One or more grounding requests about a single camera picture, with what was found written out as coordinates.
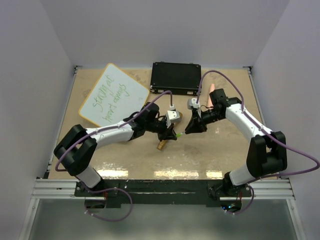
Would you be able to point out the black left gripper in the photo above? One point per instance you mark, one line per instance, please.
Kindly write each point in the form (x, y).
(168, 135)

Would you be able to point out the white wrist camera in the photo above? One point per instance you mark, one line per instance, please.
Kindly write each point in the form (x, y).
(192, 103)
(173, 117)

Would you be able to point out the gold microphone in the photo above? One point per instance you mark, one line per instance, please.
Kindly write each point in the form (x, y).
(161, 145)

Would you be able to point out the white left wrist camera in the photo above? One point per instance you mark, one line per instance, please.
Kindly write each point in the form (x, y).
(173, 117)

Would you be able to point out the yellow framed whiteboard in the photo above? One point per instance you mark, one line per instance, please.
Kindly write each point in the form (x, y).
(115, 96)

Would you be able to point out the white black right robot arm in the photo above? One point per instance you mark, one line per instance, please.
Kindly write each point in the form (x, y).
(266, 153)

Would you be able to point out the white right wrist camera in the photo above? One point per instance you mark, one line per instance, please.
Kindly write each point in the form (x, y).
(192, 103)

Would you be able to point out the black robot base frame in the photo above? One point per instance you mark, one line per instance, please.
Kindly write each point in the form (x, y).
(211, 193)

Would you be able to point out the black hard case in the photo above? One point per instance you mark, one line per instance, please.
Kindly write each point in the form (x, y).
(179, 78)

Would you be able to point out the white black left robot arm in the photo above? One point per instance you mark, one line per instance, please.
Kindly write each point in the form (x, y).
(76, 149)

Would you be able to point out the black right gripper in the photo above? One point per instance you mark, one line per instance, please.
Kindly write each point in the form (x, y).
(195, 125)

